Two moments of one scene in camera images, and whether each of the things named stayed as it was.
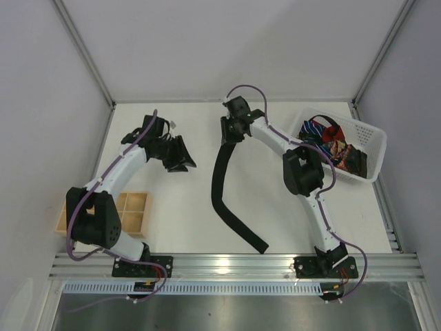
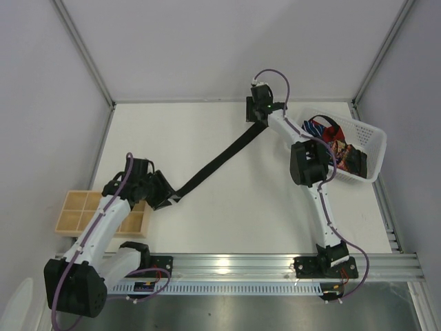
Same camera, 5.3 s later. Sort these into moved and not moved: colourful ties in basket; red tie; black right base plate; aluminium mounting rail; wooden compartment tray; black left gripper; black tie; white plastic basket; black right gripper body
Moved: black tie; black right gripper body; black left gripper
Not moved: colourful ties in basket; aluminium mounting rail; wooden compartment tray; red tie; white plastic basket; black right base plate
